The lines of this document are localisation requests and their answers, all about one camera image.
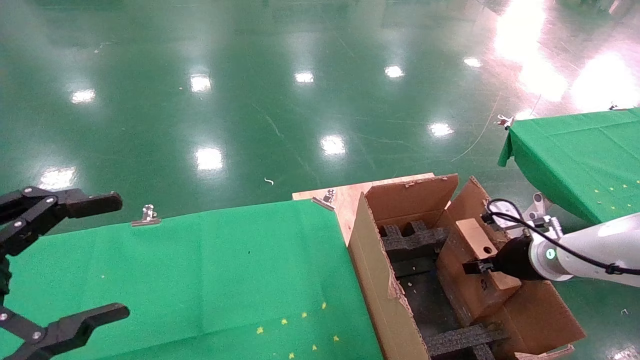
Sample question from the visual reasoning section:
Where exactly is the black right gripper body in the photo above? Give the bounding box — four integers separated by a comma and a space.
492, 235, 540, 282

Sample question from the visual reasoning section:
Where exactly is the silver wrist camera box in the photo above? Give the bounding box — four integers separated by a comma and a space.
492, 206, 526, 236

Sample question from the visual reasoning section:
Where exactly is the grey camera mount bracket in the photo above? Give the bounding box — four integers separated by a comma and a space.
520, 214, 565, 240

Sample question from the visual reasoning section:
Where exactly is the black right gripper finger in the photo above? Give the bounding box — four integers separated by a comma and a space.
462, 260, 496, 276

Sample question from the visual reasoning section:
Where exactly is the black foam bottom pad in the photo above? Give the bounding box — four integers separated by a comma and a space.
390, 257, 471, 343

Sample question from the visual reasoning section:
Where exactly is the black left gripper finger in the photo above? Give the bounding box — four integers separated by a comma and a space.
0, 303, 131, 360
0, 187, 124, 258

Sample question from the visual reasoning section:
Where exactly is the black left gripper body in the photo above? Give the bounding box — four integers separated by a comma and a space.
0, 257, 12, 306

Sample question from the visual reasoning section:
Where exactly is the large green table cloth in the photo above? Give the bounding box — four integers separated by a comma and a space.
0, 199, 386, 360

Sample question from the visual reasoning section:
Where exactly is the white metal table leg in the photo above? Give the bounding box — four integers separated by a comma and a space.
522, 192, 549, 221

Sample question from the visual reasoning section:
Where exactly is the large open cardboard carton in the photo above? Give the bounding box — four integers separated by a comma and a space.
347, 173, 586, 360

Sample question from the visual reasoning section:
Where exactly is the black camera cable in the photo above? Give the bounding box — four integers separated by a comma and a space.
481, 198, 640, 276

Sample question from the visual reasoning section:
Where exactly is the green cloth with hanging corner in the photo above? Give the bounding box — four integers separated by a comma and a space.
497, 107, 640, 225

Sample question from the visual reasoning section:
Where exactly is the small brown cardboard box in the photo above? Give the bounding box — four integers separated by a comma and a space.
439, 218, 523, 323

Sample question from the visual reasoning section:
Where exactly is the black notched foam block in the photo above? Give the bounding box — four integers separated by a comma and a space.
377, 221, 451, 263

